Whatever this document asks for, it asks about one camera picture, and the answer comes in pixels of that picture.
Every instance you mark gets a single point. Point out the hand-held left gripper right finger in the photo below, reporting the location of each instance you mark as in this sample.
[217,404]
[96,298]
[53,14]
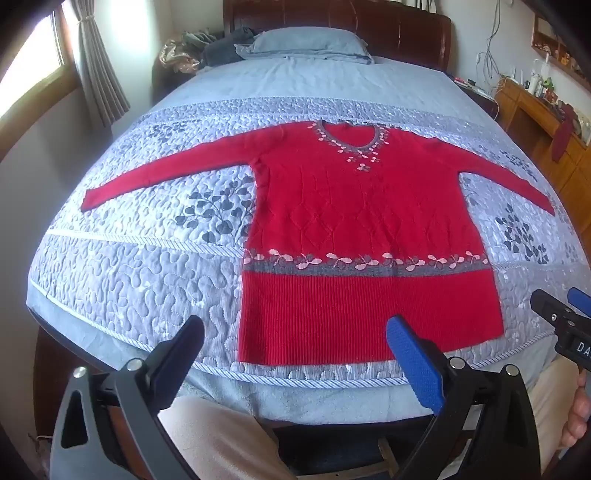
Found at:
[411,360]

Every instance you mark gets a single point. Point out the grey curtain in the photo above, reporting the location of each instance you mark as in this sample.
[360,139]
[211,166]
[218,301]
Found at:
[99,64]

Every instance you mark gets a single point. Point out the person's right hand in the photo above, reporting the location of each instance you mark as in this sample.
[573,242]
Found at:
[579,415]

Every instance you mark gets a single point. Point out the dark red hanging cloth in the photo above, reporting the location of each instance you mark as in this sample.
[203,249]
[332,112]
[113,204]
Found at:
[563,134]

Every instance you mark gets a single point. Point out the wooden framed window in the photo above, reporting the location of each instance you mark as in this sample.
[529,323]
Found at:
[34,78]

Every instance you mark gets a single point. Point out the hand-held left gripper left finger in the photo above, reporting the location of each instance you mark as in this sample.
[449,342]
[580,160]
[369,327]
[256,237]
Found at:
[182,350]

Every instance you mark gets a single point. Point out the dark wooden headboard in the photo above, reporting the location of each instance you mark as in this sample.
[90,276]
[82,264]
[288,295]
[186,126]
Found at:
[397,32]

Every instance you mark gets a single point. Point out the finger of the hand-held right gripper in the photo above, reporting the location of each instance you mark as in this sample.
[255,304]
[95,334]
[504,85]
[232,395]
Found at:
[551,311]
[581,302]

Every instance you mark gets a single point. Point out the wooden wall shelf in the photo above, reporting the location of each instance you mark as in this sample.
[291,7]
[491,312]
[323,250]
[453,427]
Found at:
[558,50]

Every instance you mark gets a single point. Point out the blue-grey quilted bedspread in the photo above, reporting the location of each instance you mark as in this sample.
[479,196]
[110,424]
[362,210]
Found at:
[152,258]

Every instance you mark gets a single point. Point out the dark wooden bed footboard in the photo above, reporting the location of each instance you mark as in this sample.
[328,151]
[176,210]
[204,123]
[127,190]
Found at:
[60,378]

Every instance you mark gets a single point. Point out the red knitted sweater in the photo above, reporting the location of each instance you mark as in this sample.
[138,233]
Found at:
[351,207]

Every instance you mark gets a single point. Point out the blue pillow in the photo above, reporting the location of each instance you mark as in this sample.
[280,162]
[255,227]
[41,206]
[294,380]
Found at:
[304,44]

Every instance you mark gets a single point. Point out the wooden desk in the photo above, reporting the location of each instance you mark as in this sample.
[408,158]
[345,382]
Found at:
[535,120]

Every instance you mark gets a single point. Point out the white bottle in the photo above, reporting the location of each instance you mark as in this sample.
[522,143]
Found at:
[534,81]

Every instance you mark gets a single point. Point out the gold shiny cloth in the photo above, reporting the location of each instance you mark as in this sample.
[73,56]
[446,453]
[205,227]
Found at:
[178,57]

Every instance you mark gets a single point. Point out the grey-green cloth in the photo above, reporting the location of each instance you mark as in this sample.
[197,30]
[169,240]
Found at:
[196,39]

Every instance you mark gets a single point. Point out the dark grey cloth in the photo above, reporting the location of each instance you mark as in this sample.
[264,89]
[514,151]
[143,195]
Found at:
[226,48]

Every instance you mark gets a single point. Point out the person's beige trousers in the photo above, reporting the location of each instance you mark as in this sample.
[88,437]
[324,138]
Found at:
[217,443]

